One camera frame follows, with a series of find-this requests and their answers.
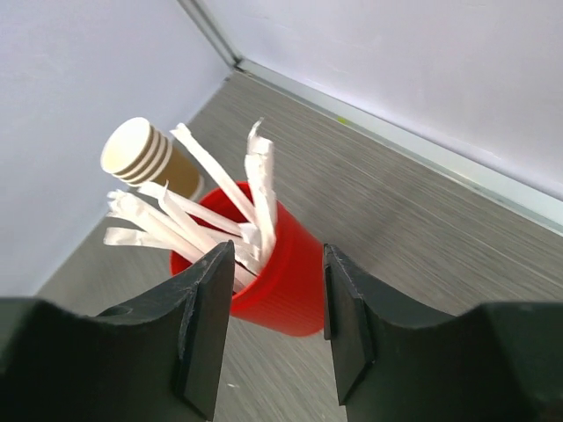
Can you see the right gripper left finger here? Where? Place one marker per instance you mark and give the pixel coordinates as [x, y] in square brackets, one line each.
[156, 357]

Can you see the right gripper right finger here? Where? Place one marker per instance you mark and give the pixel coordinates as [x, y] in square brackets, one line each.
[397, 359]

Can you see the brown paper coffee cup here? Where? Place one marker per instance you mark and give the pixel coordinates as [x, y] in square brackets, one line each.
[137, 152]

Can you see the red plastic cup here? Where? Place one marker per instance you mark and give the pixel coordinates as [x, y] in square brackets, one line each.
[288, 295]

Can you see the left aluminium frame post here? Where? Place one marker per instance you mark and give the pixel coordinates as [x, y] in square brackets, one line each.
[201, 15]

